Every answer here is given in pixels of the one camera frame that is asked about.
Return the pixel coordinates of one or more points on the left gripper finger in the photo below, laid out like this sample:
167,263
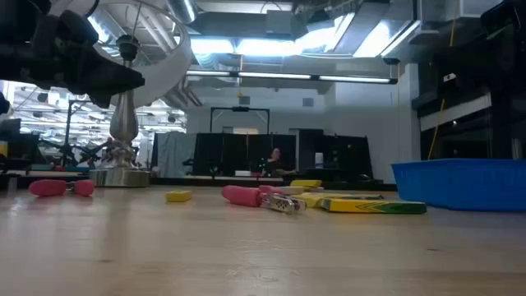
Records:
107,100
115,80

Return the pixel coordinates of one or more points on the yellow eraser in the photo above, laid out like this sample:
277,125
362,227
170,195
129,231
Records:
306,183
178,196

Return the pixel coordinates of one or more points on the yellow green crayon box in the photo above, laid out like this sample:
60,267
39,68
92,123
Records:
370,206
312,199

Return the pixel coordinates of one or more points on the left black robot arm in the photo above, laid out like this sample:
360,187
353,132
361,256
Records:
16,6

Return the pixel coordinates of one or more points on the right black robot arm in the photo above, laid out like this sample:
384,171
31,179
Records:
505,20

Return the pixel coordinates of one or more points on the table lamp white shade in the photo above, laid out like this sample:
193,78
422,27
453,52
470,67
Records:
123,119

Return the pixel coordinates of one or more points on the black background robot arms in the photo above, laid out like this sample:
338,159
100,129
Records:
78,154

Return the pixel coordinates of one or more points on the grey hanging cloth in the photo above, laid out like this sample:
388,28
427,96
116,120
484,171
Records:
174,152

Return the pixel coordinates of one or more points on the black partition screen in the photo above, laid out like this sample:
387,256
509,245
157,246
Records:
230,152

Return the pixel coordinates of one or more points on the long ceiling strip light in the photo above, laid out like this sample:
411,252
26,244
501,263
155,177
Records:
271,75

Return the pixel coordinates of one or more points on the person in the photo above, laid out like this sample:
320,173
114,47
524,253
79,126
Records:
274,162

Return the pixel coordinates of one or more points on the white cylinder container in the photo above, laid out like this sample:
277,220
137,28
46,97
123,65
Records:
319,160

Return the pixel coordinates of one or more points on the blue plastic basket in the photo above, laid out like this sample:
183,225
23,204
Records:
460,185

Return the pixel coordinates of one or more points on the black gantry frame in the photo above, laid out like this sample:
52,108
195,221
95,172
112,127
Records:
240,109

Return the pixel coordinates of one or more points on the black aluminium table frame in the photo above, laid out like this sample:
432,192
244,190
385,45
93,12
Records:
226,182

